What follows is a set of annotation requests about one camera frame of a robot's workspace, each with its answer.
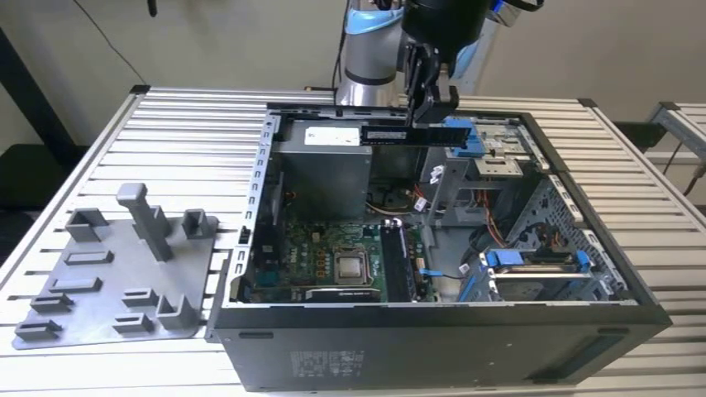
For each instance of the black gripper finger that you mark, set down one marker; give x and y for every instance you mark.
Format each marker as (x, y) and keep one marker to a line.
(439, 105)
(420, 66)

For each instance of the black RAM stick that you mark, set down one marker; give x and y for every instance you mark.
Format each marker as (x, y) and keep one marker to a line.
(387, 135)

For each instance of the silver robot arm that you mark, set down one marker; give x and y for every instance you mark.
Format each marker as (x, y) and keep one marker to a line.
(367, 62)

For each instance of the blue disk carrier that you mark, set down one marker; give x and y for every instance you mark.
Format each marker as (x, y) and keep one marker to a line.
(505, 259)
(469, 151)

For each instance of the grey metal drive cage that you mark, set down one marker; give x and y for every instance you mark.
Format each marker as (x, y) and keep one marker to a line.
(497, 167)

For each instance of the grey power supply unit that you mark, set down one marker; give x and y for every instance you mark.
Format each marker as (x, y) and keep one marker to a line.
(322, 182)

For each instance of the white eight-pin power socket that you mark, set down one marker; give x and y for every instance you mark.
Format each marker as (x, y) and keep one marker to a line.
(420, 263)

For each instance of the white four-pin power socket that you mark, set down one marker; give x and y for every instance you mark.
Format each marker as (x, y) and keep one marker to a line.
(316, 237)

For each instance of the green motherboard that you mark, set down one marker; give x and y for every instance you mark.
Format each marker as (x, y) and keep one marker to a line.
(309, 248)

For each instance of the silver CPU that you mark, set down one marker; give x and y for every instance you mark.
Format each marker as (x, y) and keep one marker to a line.
(352, 271)

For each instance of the metal slat side table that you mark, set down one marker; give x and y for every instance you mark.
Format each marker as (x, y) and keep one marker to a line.
(684, 124)

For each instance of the black graphics card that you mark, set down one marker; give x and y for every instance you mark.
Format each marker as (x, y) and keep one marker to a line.
(342, 294)

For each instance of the black PC case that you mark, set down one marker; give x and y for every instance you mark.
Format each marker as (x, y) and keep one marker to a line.
(387, 351)

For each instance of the grey parts rack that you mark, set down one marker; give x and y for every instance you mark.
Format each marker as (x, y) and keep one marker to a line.
(110, 273)

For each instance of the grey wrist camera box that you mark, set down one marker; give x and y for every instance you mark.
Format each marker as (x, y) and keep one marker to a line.
(508, 14)

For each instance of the black post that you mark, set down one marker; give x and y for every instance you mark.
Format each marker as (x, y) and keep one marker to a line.
(28, 82)

